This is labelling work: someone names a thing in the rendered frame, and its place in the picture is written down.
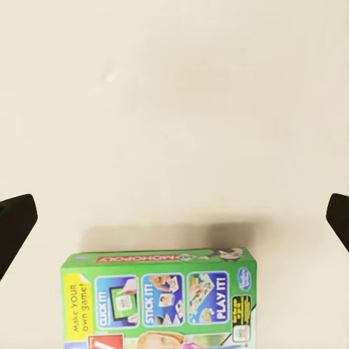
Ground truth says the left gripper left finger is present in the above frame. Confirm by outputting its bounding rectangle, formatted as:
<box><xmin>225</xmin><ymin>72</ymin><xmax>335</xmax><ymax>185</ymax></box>
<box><xmin>0</xmin><ymin>193</ymin><xmax>38</xmax><ymax>280</ymax></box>

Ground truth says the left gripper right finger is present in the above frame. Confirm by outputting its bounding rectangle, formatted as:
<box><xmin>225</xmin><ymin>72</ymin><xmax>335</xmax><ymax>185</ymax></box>
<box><xmin>326</xmin><ymin>193</ymin><xmax>349</xmax><ymax>252</ymax></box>

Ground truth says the board game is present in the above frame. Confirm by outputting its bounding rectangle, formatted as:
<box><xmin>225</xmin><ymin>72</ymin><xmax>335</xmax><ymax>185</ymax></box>
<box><xmin>61</xmin><ymin>247</ymin><xmax>257</xmax><ymax>349</ymax></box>

